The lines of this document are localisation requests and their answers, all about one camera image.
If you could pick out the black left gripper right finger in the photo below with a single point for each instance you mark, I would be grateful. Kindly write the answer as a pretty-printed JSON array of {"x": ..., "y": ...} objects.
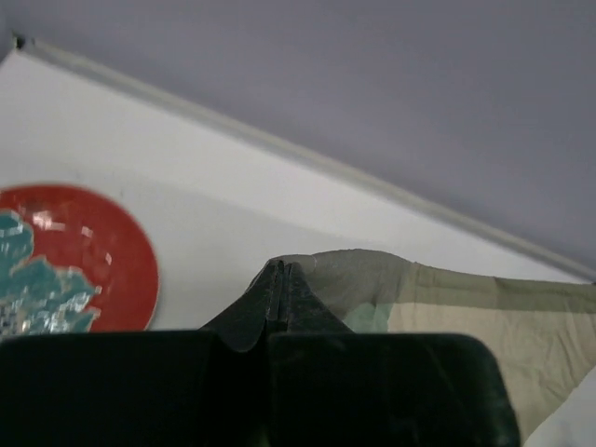
[{"x": 293, "y": 307}]

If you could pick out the red floral plate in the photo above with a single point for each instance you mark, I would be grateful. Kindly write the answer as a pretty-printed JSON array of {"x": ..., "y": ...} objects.
[{"x": 73, "y": 260}]

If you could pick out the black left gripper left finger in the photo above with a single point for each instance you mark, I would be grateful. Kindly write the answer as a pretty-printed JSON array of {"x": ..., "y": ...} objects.
[{"x": 241, "y": 324}]

